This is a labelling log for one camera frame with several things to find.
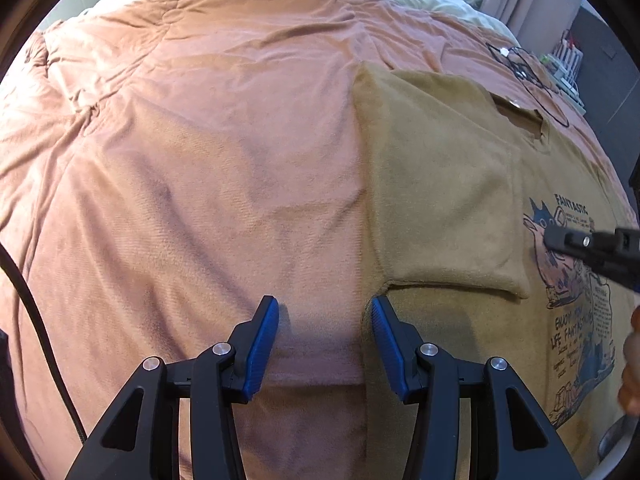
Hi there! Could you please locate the thick black gripper cable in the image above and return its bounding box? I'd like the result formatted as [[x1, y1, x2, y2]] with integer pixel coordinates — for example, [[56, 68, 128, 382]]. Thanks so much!
[[0, 245, 86, 446]]

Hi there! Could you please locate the person's right hand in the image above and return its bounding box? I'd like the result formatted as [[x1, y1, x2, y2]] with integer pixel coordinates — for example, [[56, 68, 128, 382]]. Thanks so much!
[[617, 304, 640, 417]]

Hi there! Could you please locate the pink fleece blanket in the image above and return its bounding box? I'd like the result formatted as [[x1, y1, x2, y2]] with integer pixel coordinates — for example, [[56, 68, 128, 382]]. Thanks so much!
[[0, 0, 631, 480]]

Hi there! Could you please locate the brown printed t-shirt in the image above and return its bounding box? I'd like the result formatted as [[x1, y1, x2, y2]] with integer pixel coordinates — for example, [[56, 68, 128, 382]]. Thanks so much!
[[352, 62, 640, 480]]

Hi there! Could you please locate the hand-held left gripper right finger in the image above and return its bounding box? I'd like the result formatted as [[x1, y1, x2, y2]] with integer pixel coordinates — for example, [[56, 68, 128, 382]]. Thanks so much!
[[370, 295, 583, 480]]

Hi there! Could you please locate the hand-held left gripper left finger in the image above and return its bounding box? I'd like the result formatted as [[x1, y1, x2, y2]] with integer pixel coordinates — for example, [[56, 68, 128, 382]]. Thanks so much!
[[65, 295, 281, 480]]

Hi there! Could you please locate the white storage rack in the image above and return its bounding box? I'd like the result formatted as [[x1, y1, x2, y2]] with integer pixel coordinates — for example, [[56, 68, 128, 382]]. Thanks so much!
[[540, 30, 586, 106]]

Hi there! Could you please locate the thin black charging cable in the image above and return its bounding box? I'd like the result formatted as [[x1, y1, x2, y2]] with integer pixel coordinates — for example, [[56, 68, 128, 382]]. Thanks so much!
[[487, 42, 571, 128]]

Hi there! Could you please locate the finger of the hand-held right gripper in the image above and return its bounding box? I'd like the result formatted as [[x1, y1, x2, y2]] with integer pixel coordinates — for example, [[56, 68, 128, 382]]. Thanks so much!
[[542, 225, 640, 293]]

